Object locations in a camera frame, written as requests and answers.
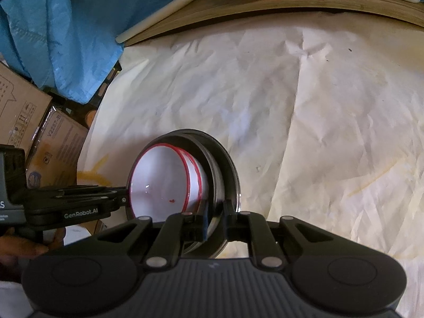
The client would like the light blue cloth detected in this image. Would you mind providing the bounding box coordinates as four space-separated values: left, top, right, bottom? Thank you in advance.
0 0 381 105

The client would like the white rolling pin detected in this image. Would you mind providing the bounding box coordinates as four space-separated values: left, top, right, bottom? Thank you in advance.
115 0 213 43

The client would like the crumpled white paper sheet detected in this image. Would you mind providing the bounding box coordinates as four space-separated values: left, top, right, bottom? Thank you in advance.
77 8 424 262

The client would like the black plastic frame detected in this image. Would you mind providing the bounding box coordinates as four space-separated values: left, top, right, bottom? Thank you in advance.
43 60 122 130

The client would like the open cardboard box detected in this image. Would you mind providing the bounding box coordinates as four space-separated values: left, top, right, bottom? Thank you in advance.
0 61 54 146

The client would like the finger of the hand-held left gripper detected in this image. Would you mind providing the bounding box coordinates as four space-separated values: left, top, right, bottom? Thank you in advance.
28 185 128 198
58 194 129 207

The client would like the white bowl red rim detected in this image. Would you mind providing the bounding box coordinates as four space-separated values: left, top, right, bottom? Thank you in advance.
127 143 192 223
172 147 210 213

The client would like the large steel plate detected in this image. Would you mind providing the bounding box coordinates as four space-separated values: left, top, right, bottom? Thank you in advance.
158 129 241 259

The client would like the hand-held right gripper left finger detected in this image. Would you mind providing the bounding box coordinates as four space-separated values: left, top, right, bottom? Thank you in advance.
96 202 211 269

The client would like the wrapped cardboard box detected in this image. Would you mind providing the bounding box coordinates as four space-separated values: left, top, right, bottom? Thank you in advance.
26 106 90 188

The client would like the orange round object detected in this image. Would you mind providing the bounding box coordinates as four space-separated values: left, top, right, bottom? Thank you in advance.
84 109 99 129

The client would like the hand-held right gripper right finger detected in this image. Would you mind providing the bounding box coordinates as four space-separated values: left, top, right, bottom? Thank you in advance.
223 200 332 269

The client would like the person's left hand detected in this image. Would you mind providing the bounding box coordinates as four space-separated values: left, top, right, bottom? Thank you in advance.
0 227 66 267

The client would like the wooden shelf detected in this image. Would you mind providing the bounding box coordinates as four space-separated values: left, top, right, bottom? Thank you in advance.
124 0 424 47

